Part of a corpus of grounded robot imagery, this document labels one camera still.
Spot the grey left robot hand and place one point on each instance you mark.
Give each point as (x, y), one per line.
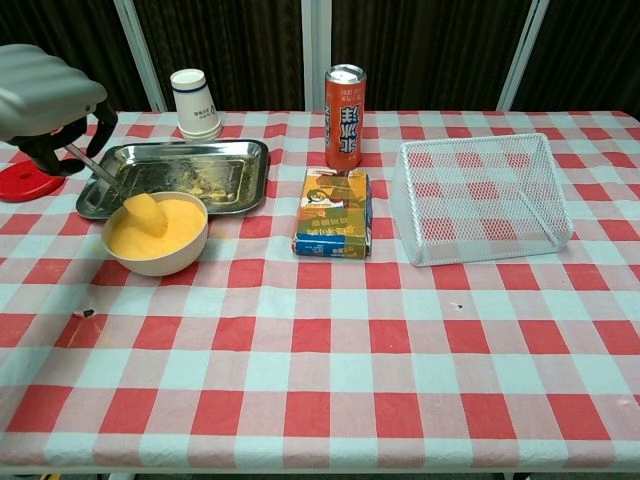
(40, 95)

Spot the metal spoon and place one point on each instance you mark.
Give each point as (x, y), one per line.
(92, 167)

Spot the red round plastic lid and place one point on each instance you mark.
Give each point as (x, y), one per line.
(22, 187)

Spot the bowl of orange powder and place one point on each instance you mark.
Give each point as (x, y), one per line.
(160, 266)

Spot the white paper cup stack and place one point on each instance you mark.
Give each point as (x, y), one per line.
(196, 110)

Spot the rectangular steel tray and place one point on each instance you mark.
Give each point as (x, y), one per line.
(190, 167)

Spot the orange soda can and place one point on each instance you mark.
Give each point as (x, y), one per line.
(344, 125)

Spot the colourful printed carton box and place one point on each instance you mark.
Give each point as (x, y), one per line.
(331, 215)

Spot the red white checkered tablecloth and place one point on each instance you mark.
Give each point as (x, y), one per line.
(320, 350)

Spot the white partition frame post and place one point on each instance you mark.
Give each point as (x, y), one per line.
(140, 55)
(316, 50)
(522, 50)

